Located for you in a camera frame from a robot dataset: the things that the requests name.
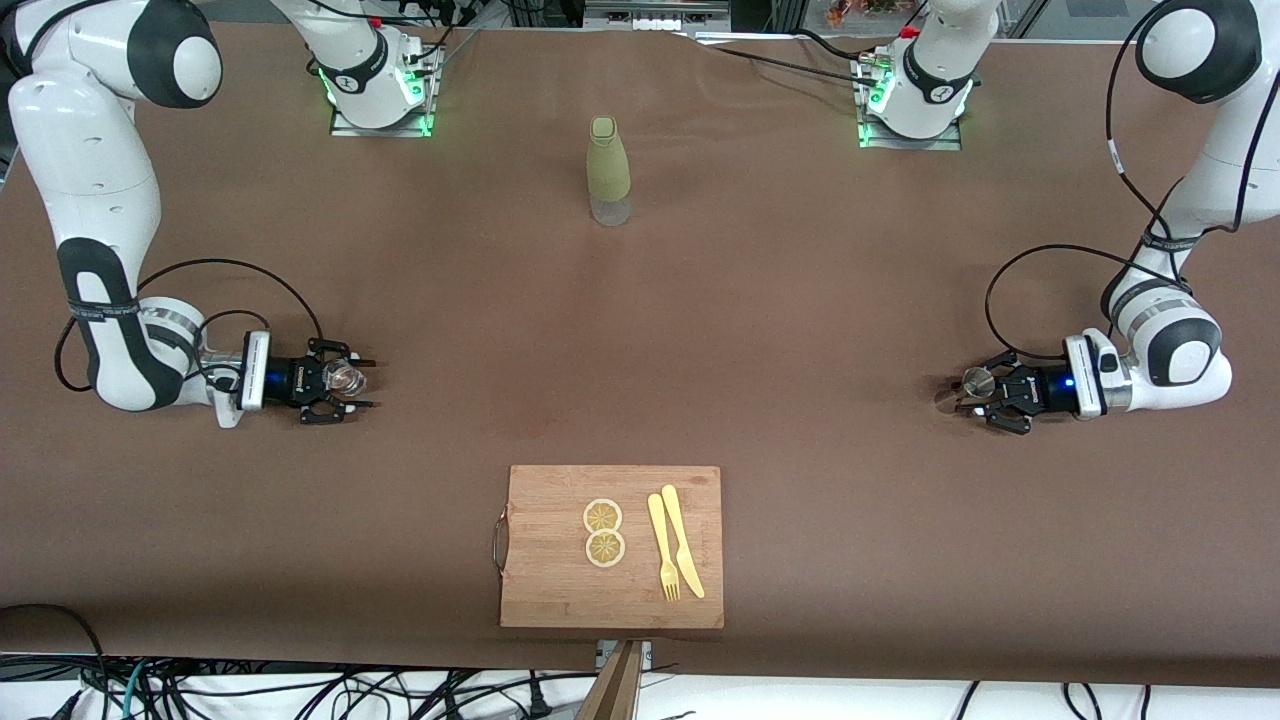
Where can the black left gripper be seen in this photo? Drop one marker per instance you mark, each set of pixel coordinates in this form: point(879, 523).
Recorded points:
point(1040, 387)

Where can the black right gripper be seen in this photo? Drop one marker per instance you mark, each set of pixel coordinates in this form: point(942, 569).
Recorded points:
point(293, 379)

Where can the clear glass beaker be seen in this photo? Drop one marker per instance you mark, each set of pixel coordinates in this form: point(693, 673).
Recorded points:
point(346, 379)

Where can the steel double jigger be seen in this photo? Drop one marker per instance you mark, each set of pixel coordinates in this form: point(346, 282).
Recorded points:
point(977, 381)

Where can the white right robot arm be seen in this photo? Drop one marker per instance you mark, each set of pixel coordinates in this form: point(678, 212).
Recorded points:
point(90, 150)

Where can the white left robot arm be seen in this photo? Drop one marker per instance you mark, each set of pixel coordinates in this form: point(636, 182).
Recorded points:
point(1180, 350)

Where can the wooden cutting board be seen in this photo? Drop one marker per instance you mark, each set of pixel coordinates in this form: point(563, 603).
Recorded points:
point(545, 590)

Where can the dried lemon slice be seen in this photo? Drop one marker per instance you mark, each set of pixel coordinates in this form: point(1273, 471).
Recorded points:
point(602, 516)
point(605, 549)

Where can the green sleeved glass bottle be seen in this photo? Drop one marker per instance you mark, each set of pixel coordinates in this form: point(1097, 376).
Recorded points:
point(608, 165)

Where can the yellow plastic fork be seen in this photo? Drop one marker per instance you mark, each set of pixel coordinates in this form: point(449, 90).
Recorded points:
point(657, 530)

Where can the yellow plastic knife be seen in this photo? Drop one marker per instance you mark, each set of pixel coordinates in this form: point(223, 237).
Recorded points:
point(674, 520)

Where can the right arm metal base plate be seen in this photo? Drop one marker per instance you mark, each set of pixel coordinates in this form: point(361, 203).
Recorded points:
point(380, 131)

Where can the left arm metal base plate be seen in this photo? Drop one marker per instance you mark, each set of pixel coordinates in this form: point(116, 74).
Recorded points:
point(910, 144)

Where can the wooden post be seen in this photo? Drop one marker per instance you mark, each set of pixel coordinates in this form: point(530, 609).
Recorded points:
point(612, 695)

